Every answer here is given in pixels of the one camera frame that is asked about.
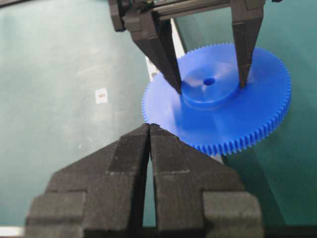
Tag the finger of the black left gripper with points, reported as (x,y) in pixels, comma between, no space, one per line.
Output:
(247,17)

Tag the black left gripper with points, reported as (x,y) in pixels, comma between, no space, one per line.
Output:
(150,28)

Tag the small white sticker marker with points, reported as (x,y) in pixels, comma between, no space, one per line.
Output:
(101,96)

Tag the large blue plastic gear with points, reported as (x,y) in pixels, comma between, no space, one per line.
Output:
(213,113)

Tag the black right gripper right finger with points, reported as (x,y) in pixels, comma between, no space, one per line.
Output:
(197,196)

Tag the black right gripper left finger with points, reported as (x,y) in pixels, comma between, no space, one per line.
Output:
(99,196)

